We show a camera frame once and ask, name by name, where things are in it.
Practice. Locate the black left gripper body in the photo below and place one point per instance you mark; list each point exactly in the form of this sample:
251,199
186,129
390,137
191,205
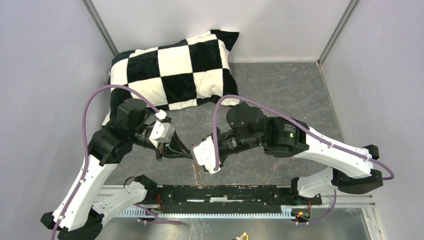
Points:
162,150

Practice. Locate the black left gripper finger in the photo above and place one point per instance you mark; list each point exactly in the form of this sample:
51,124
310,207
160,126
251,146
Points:
179,146
178,155

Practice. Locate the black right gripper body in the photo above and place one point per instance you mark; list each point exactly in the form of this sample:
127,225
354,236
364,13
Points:
229,143

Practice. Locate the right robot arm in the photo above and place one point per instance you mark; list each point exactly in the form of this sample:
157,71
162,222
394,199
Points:
347,169

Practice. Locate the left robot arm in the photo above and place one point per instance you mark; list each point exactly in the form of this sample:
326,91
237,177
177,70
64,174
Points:
79,217

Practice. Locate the yellow carabiner with keys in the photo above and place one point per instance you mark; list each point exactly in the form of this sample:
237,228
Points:
243,236

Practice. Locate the black white checkered pillow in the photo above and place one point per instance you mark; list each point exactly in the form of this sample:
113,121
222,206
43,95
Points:
188,73

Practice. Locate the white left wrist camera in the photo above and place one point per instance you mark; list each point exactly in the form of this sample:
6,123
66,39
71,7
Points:
161,133

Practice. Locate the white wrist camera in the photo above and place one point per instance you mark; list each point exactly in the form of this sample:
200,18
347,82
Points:
161,133
204,155

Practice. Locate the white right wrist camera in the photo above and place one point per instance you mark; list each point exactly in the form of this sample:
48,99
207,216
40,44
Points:
204,155

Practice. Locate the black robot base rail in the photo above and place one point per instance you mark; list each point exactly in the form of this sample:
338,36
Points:
221,199

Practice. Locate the grey slotted cable duct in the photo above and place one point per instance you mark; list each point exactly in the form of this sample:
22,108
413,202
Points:
136,212

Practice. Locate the aluminium corner post left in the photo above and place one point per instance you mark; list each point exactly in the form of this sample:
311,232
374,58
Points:
101,27

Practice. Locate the aluminium corner post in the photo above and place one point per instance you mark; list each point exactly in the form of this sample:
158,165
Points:
349,10
101,27

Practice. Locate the aluminium corner post right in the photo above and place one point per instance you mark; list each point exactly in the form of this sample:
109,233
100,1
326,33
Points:
349,10

